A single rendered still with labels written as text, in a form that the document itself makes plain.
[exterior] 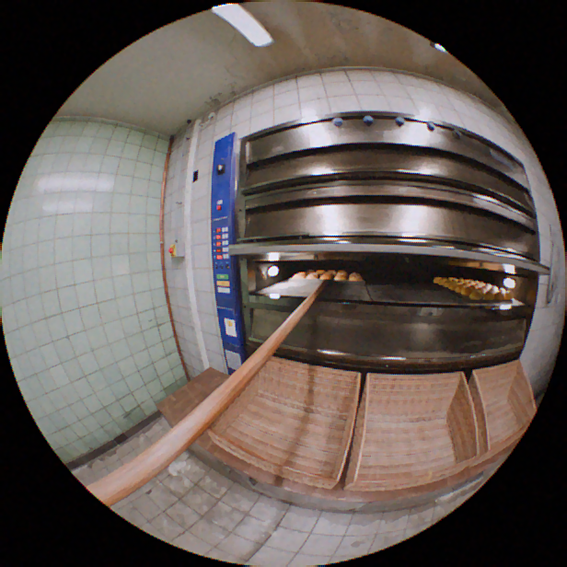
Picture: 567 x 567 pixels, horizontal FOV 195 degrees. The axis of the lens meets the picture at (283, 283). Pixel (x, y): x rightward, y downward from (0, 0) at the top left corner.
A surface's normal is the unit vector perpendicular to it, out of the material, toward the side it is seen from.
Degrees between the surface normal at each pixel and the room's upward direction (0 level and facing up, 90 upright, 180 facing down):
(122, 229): 90
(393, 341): 70
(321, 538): 0
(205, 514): 0
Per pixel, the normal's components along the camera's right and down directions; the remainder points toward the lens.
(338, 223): -0.38, -0.18
